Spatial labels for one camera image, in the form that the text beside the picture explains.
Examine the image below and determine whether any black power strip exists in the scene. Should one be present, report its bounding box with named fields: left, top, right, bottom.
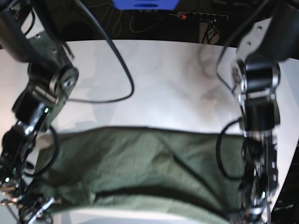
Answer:
left=176, top=12, right=229, bottom=22

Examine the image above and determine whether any blue plastic bin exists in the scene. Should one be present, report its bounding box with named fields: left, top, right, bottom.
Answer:
left=113, top=0, right=179, bottom=10

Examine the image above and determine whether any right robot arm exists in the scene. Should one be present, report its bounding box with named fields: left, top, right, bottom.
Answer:
left=0, top=0, right=79, bottom=202

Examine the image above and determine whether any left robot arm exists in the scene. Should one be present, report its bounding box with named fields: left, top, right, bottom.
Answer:
left=216, top=0, right=299, bottom=224

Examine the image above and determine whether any green t-shirt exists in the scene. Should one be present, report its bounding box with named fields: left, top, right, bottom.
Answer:
left=37, top=127, right=242, bottom=224

